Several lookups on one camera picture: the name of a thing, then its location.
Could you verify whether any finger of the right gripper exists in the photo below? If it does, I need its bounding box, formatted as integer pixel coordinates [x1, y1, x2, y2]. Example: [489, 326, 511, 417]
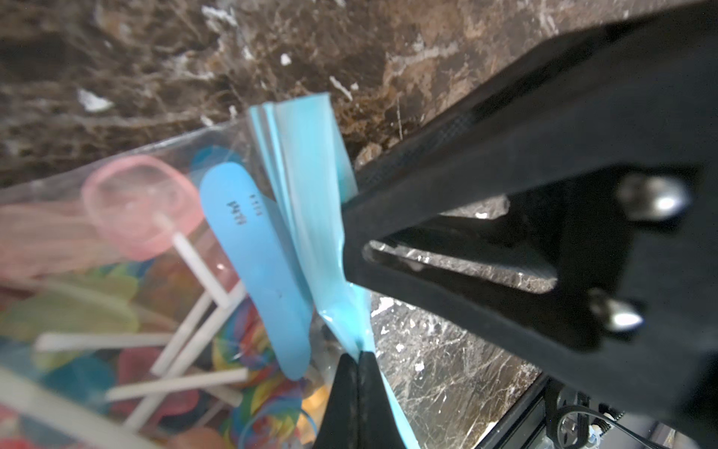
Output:
[343, 243, 601, 357]
[344, 1, 717, 236]

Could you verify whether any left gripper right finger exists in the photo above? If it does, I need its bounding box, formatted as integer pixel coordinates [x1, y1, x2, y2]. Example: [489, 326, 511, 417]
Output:
[357, 352, 405, 449]

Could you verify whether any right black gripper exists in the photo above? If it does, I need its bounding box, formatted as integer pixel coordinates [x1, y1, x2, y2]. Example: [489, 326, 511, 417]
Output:
[552, 168, 717, 443]

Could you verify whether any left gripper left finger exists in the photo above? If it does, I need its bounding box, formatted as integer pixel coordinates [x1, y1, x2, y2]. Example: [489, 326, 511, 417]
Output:
[313, 354, 359, 449]

